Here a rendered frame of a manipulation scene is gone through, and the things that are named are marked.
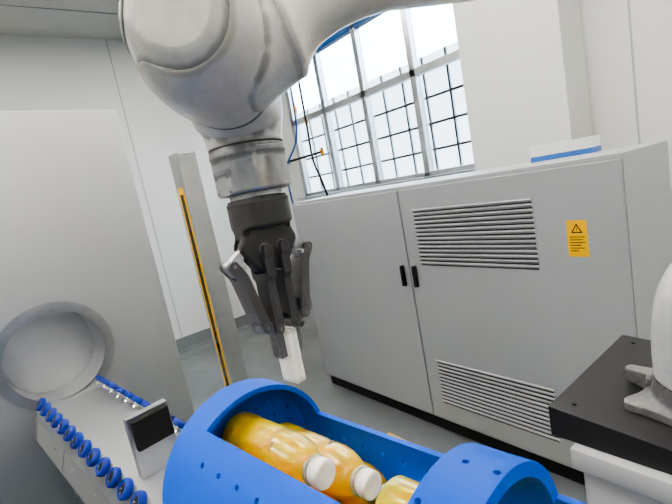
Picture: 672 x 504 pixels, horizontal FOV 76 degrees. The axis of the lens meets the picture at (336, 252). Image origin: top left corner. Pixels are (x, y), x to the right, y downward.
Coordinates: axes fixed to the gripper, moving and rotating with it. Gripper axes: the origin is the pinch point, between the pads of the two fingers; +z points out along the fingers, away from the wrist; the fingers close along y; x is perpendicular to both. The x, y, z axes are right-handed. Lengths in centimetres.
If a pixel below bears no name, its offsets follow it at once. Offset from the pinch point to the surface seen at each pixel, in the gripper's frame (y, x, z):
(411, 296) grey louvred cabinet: -162, -102, 45
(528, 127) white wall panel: -253, -61, -38
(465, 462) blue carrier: -3.5, 21.1, 10.1
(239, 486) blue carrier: 9.1, -3.0, 13.8
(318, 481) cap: 0.6, 1.3, 17.0
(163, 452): -2, -64, 35
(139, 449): 3, -62, 31
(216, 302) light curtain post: -32, -77, 7
